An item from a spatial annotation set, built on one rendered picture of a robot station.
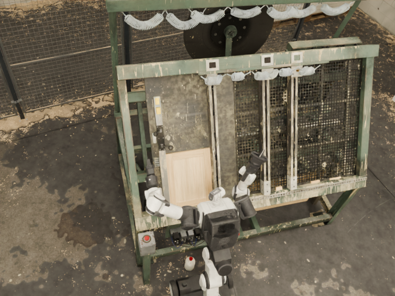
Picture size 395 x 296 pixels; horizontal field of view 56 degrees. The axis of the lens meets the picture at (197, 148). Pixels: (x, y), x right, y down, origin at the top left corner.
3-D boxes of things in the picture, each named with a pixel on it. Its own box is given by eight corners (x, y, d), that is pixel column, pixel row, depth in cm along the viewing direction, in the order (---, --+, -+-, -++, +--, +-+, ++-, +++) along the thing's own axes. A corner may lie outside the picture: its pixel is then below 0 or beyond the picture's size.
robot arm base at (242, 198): (254, 210, 277) (258, 214, 265) (238, 218, 276) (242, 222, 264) (245, 192, 275) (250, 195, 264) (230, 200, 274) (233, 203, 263)
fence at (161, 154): (164, 210, 307) (164, 212, 304) (152, 96, 281) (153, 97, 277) (170, 209, 309) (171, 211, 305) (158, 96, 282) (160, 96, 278)
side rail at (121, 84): (133, 212, 307) (134, 218, 297) (116, 78, 276) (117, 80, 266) (140, 211, 308) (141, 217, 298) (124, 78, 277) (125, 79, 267)
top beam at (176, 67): (116, 79, 270) (117, 80, 261) (114, 65, 267) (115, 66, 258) (370, 56, 326) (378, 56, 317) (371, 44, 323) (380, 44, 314)
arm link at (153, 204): (144, 201, 257) (141, 208, 238) (151, 188, 257) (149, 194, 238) (157, 208, 258) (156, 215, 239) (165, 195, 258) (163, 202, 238)
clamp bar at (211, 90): (210, 201, 317) (220, 213, 295) (201, 59, 284) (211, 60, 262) (221, 199, 320) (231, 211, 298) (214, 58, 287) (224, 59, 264)
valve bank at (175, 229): (168, 253, 317) (170, 241, 299) (164, 238, 325) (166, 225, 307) (223, 241, 330) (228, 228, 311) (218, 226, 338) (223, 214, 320)
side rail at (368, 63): (351, 172, 360) (359, 176, 350) (358, 56, 329) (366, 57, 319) (358, 171, 362) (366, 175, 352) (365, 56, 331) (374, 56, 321)
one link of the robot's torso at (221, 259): (233, 274, 269) (234, 256, 261) (216, 278, 266) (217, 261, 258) (220, 248, 293) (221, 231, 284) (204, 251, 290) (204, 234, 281)
